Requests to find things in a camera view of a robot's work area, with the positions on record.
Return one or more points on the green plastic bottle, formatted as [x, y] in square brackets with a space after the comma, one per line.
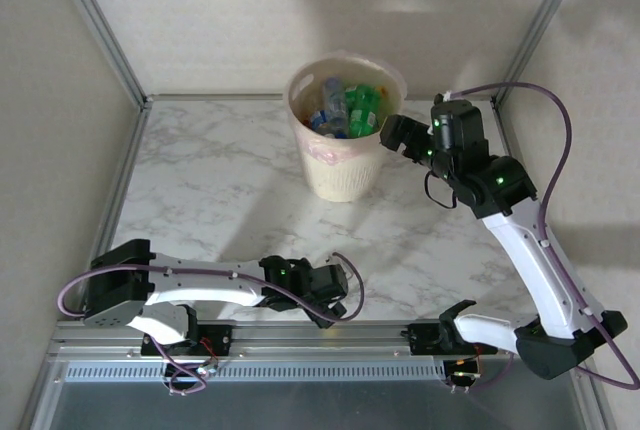
[362, 95]
[363, 121]

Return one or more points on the clear bottle with blue label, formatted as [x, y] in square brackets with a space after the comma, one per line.
[336, 130]
[320, 121]

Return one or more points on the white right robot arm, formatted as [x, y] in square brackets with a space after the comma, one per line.
[530, 260]

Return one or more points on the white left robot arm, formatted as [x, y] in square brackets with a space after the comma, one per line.
[210, 297]

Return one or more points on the cream ribbed plastic bin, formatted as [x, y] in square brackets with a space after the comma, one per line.
[345, 180]

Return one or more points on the grey metal panel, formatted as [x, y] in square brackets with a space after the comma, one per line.
[325, 407]

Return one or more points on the aluminium table edge rail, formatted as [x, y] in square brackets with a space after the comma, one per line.
[503, 122]
[125, 170]

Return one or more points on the wide aluminium mounting rail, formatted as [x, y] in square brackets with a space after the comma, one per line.
[325, 342]

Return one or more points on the aluminium frame post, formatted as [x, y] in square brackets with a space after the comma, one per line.
[102, 25]
[537, 25]

